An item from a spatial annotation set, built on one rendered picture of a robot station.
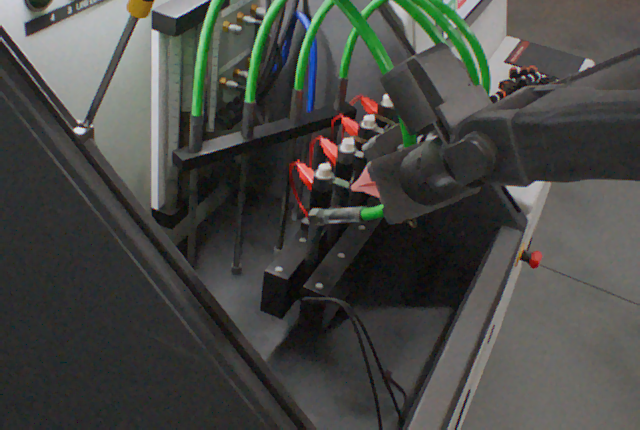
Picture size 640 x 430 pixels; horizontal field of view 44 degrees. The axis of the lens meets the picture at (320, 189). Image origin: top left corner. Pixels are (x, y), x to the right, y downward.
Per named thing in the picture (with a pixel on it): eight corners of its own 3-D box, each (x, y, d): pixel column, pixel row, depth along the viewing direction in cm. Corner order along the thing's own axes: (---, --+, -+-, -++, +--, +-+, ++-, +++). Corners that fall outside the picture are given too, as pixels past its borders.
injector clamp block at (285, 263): (314, 369, 117) (327, 295, 109) (255, 343, 120) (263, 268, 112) (393, 247, 144) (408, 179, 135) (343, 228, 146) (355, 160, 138)
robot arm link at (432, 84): (495, 172, 59) (569, 127, 63) (420, 39, 59) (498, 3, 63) (416, 207, 69) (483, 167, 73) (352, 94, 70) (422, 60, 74)
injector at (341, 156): (345, 273, 121) (366, 160, 109) (316, 262, 123) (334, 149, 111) (352, 263, 123) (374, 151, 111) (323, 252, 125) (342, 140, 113)
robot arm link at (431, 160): (468, 197, 65) (520, 166, 67) (427, 125, 65) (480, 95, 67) (435, 208, 72) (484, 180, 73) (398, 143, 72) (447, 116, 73)
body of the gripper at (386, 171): (362, 165, 77) (387, 149, 70) (451, 134, 80) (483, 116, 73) (386, 226, 77) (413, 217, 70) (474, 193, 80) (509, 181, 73)
